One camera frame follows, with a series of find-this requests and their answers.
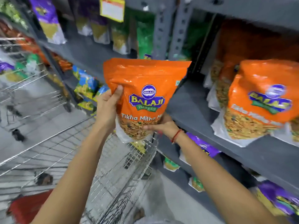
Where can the person's left hand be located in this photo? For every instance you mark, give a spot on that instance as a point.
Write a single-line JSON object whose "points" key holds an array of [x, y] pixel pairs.
{"points": [[106, 109]]}

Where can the person's right hand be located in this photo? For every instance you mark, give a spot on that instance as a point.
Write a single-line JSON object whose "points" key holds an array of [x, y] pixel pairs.
{"points": [[167, 127]]}

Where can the person's left thumb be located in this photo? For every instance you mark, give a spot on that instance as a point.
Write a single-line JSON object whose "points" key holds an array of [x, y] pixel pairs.
{"points": [[117, 94]]}

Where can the person's right thumb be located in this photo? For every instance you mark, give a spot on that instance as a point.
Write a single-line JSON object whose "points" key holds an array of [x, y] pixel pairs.
{"points": [[153, 127]]}

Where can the orange snack packet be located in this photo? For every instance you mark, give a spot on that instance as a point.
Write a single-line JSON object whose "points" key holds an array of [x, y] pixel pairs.
{"points": [[257, 79], [293, 130], [144, 76], [243, 41]]}

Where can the person's right forearm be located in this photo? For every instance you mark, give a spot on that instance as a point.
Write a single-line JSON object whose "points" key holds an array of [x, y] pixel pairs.
{"points": [[222, 184]]}

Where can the person's left forearm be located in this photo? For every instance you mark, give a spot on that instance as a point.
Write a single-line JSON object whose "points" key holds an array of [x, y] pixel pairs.
{"points": [[77, 179]]}

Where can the blue snack packet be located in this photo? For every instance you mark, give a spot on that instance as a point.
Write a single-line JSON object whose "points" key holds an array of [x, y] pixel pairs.
{"points": [[101, 90], [86, 81]]}

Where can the yellow snack packet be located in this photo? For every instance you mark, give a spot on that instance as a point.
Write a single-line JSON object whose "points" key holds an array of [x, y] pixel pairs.
{"points": [[139, 146]]}

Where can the small green snack packet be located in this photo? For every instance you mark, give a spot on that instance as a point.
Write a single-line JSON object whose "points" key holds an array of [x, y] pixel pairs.
{"points": [[197, 184], [171, 165]]}

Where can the grey metal shelf rack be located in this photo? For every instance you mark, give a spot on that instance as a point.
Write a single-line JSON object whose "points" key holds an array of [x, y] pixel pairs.
{"points": [[193, 109]]}

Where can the purple snack packet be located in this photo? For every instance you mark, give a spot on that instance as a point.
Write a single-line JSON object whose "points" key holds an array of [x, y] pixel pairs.
{"points": [[83, 23], [205, 146], [278, 198], [48, 20], [100, 30]]}

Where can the yellow price tag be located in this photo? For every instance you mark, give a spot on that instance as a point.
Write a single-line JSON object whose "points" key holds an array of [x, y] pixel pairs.
{"points": [[112, 8]]}

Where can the red cart seat flap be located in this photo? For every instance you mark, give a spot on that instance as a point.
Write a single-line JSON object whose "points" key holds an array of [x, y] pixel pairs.
{"points": [[28, 207]]}

